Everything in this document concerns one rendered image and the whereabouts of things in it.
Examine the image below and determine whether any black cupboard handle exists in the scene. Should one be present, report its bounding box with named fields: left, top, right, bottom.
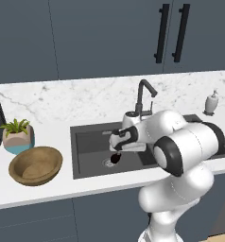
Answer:
left=153, top=3, right=171, bottom=64
left=171, top=3, right=191, bottom=63

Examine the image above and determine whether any potted green plant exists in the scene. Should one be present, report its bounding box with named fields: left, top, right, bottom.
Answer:
left=0, top=118, right=36, bottom=156

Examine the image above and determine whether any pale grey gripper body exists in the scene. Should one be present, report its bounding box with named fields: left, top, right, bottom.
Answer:
left=109, top=142, right=147, bottom=153

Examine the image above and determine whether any dark grey sink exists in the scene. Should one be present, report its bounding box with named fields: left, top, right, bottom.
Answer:
left=69, top=113, right=225, bottom=181

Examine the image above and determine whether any dark blue wall cupboard door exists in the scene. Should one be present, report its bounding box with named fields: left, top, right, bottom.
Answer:
left=0, top=0, right=60, bottom=85
left=162, top=0, right=225, bottom=75
left=47, top=0, right=173, bottom=81

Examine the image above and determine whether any grey soap dispenser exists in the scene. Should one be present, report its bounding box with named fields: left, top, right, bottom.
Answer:
left=202, top=89, right=220, bottom=116

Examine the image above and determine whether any brown wooden bowl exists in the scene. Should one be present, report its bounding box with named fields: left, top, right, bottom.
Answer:
left=8, top=146, right=64, bottom=187

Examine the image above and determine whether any dark avocado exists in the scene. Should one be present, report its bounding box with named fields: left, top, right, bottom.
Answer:
left=111, top=152, right=123, bottom=165

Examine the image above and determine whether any black tap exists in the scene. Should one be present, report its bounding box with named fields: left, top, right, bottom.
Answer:
left=133, top=78, right=159, bottom=121

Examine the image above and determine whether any dark blue base cupboard front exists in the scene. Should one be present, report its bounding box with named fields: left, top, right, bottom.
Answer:
left=0, top=198, right=79, bottom=242
left=175, top=171, right=225, bottom=242
left=71, top=184, right=151, bottom=242

